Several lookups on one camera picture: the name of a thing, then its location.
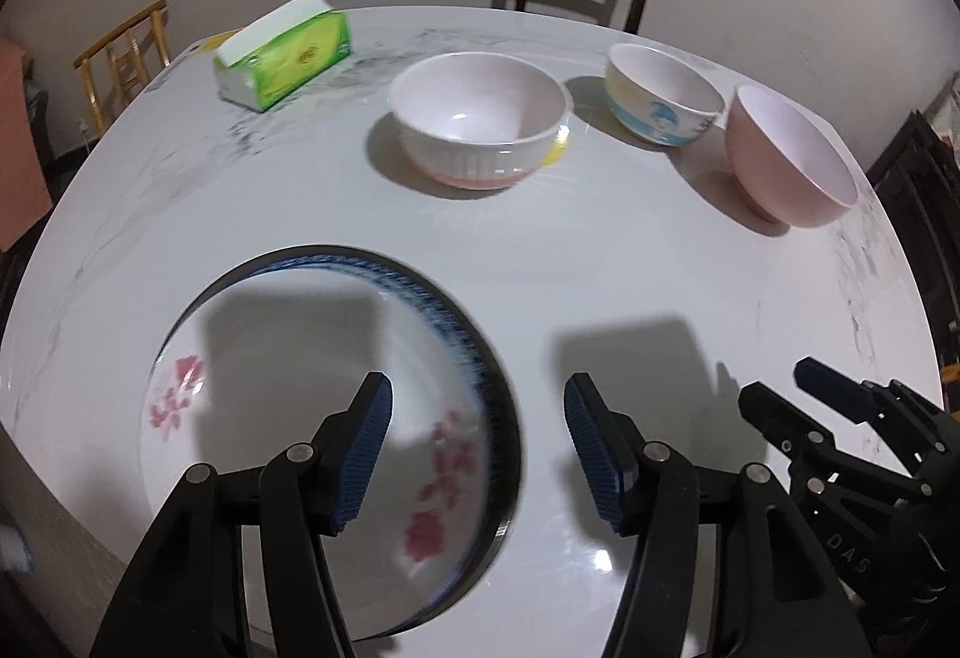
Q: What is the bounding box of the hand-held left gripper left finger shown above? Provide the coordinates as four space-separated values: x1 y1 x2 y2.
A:
90 370 394 658

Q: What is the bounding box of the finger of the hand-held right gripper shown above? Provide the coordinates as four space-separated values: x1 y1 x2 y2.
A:
739 382 837 475
793 358 947 456

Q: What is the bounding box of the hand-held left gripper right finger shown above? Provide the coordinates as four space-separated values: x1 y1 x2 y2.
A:
562 371 856 658

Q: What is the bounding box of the large blue floral plate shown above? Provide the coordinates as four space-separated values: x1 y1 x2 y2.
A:
184 245 522 636

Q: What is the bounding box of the white plate with pink flowers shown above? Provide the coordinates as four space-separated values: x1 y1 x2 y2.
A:
137 270 496 644

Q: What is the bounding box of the pink bowl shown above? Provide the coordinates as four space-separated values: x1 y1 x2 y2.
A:
724 83 860 229

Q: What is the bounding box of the cartoon print bowl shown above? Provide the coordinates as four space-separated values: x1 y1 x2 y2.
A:
604 43 727 147

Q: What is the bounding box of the white ribbed bowl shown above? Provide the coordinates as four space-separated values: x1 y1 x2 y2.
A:
388 52 568 192

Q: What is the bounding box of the dark wooden furniture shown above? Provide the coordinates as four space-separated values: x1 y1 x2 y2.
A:
866 110 960 396

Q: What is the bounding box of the pile of packaged goods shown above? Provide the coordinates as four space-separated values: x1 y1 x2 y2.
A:
930 68 960 149

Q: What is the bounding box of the round yellow warning sticker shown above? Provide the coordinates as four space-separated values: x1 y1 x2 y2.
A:
544 124 572 170

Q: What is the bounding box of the pale blue cloth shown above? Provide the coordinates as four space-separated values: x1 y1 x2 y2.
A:
0 523 35 576

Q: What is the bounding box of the green tissue pack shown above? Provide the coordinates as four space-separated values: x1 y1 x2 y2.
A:
213 0 353 115

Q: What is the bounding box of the orange cloth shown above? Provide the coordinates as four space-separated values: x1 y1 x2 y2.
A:
0 38 53 254

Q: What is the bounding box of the bamboo chair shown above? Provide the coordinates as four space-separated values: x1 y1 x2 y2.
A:
73 0 172 137

